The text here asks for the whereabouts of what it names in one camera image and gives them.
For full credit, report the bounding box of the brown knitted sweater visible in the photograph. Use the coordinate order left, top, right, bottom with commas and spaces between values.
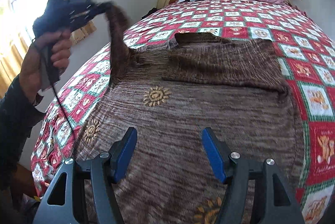
74, 7, 304, 223

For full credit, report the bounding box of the red patchwork holiday quilt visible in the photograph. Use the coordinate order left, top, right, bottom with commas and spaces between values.
31, 0, 334, 223

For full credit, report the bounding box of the yellow curtain near left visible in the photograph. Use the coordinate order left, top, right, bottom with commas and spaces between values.
1, 1, 28, 98

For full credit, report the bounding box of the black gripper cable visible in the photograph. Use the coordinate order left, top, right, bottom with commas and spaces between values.
50, 82, 78, 151

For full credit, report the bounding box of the person's left hand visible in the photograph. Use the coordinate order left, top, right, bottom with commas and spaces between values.
19, 29, 72, 103

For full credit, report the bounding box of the dark object beside bed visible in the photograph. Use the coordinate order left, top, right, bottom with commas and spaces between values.
141, 7, 157, 20

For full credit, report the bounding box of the left forearm dark sleeve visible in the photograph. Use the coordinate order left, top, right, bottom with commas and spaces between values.
1, 72, 45, 192

